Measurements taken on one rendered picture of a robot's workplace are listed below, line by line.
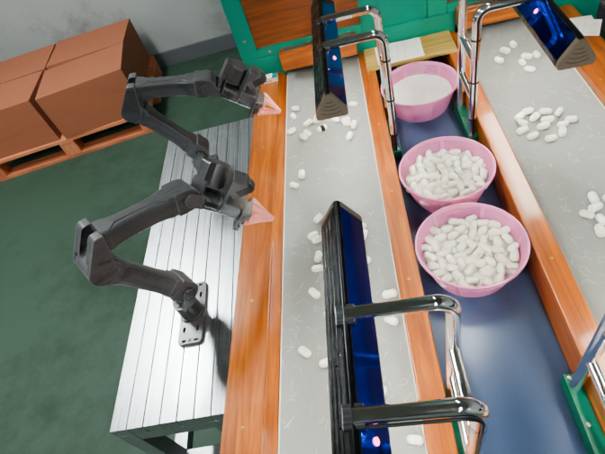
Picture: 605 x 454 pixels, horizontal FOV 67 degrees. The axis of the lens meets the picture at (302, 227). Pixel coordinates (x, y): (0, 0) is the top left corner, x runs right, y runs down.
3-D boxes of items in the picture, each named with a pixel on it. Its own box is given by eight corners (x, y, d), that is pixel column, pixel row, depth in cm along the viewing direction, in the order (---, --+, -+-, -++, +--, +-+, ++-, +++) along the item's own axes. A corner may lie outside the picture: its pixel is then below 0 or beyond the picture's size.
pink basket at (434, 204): (431, 237, 127) (430, 214, 120) (385, 182, 145) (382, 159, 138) (513, 197, 129) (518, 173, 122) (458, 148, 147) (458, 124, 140)
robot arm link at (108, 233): (180, 172, 112) (57, 231, 97) (201, 186, 107) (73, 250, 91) (191, 212, 120) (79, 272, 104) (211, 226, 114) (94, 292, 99)
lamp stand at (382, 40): (346, 170, 153) (317, 48, 120) (341, 133, 166) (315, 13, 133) (402, 159, 150) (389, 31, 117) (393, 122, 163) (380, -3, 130)
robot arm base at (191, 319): (197, 267, 131) (174, 272, 132) (190, 329, 118) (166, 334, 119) (207, 282, 137) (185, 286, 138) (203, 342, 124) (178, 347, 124)
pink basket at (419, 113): (427, 137, 154) (426, 114, 147) (368, 113, 170) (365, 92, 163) (474, 95, 162) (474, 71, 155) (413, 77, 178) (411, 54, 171)
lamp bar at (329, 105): (317, 122, 113) (311, 97, 108) (311, 11, 154) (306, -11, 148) (348, 115, 112) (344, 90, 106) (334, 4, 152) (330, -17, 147)
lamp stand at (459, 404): (381, 502, 89) (341, 434, 57) (370, 400, 103) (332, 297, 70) (481, 496, 86) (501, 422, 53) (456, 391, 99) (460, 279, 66)
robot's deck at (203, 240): (117, 437, 116) (109, 432, 113) (173, 145, 196) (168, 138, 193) (474, 378, 104) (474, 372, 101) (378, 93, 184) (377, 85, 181)
